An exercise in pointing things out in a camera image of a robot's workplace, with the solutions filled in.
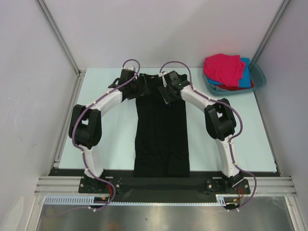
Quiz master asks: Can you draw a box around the right aluminium frame post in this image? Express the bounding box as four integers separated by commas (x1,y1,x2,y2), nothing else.
252,0,293,62

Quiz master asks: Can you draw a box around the pink t shirt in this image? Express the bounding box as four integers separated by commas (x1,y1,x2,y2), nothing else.
203,54,246,87

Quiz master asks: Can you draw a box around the aluminium front rail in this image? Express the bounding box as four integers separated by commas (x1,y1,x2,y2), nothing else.
35,176,297,197

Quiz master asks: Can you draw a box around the teal plastic basket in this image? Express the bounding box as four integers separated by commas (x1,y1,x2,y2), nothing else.
203,61,267,96

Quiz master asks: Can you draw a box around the right white cable duct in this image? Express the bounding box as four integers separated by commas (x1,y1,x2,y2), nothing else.
216,194,241,207

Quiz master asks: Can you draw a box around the left aluminium frame post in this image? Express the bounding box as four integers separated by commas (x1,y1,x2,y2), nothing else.
35,0,80,76

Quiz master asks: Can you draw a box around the white cable duct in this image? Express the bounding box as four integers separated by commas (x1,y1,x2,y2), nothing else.
44,195,109,206
216,194,241,207

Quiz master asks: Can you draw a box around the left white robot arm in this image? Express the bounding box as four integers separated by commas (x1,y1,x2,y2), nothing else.
68,66,142,193

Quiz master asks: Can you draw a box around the aluminium frame post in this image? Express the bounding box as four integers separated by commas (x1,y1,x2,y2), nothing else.
35,0,80,76
252,0,293,62

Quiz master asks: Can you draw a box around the left white cable duct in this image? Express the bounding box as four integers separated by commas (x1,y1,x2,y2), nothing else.
44,195,109,206

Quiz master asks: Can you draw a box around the black t shirt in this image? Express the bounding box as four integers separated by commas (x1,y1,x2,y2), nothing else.
134,74,190,178

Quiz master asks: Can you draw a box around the blue t shirt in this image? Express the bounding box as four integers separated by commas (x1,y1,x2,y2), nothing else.
207,58,251,87

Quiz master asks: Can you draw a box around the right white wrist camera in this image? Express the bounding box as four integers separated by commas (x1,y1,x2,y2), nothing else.
158,72,167,88

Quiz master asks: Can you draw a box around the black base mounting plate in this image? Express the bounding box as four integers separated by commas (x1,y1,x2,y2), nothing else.
49,168,254,204

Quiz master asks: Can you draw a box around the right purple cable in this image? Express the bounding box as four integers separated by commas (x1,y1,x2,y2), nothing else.
158,60,258,212

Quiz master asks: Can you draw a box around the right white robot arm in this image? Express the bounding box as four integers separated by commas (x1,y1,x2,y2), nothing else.
158,71,244,193

